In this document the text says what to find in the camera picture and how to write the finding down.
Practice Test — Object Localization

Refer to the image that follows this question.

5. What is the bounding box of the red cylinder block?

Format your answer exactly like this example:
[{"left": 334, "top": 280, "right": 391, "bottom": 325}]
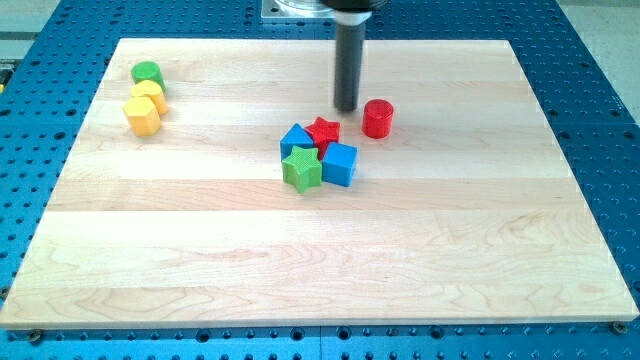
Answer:
[{"left": 361, "top": 99, "right": 394, "bottom": 139}]

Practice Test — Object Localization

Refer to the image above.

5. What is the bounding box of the green star block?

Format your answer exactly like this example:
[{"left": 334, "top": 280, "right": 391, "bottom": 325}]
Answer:
[{"left": 281, "top": 146, "right": 323, "bottom": 194}]

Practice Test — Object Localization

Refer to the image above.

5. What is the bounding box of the blue cube block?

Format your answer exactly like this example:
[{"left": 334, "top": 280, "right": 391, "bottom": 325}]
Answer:
[{"left": 322, "top": 142, "right": 358, "bottom": 187}]

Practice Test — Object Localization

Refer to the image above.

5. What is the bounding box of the red star block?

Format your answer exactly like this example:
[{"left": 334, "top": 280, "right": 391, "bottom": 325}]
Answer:
[{"left": 304, "top": 117, "right": 341, "bottom": 160}]

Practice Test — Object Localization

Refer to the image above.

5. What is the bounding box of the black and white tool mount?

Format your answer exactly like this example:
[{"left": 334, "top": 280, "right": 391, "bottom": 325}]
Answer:
[{"left": 321, "top": 0, "right": 387, "bottom": 25}]

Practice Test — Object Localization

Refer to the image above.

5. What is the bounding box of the yellow heart block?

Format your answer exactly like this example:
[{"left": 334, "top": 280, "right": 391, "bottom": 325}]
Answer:
[{"left": 130, "top": 80, "right": 169, "bottom": 115}]

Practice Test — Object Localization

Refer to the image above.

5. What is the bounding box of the blue triangular block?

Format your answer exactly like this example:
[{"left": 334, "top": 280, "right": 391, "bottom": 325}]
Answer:
[{"left": 280, "top": 123, "right": 314, "bottom": 160}]

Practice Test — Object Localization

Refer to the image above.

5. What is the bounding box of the light wooden board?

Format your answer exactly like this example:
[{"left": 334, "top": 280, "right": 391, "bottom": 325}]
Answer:
[{"left": 1, "top": 38, "right": 638, "bottom": 330}]

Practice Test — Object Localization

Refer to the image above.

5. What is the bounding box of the yellow hexagon block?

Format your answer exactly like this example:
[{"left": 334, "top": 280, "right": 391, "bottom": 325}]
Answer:
[{"left": 123, "top": 97, "right": 161, "bottom": 137}]

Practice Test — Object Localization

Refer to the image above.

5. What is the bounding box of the green cylinder block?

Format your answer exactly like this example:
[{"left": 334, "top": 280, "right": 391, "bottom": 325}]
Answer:
[{"left": 131, "top": 61, "right": 166, "bottom": 92}]

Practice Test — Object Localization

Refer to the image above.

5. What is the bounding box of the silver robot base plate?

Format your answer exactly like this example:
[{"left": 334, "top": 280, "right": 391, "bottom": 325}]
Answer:
[{"left": 259, "top": 0, "right": 332, "bottom": 20}]

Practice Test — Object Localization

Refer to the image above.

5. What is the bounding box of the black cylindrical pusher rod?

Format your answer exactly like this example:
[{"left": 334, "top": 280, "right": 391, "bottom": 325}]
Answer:
[{"left": 334, "top": 23, "right": 366, "bottom": 112}]

